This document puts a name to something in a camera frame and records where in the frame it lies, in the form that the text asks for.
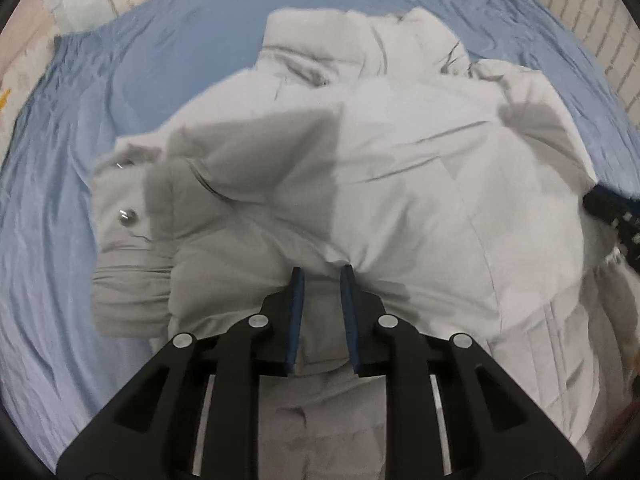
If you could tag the light grey padded jacket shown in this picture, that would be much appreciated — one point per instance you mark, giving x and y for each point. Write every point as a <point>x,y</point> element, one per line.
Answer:
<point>400,160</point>

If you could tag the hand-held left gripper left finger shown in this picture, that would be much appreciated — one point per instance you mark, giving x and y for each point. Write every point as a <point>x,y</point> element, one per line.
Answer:
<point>295,325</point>

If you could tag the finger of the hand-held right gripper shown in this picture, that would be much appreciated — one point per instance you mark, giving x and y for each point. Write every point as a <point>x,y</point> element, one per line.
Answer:
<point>602,205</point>

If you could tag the floral patterned mattress cover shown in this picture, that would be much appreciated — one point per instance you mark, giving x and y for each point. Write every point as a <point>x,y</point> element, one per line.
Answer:
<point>25,60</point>

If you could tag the clear plastic sheet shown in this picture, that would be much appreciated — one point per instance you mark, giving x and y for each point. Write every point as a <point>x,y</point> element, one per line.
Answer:
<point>70,0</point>

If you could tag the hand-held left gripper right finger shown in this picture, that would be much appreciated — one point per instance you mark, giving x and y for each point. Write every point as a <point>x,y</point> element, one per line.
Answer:
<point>348,325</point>

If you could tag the blue bed sheet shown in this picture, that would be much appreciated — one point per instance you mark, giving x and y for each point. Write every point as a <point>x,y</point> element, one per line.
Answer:
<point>100,85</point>

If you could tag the yellow strip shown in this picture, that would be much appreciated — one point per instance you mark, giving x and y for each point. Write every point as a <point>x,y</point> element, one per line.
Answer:
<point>4,100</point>

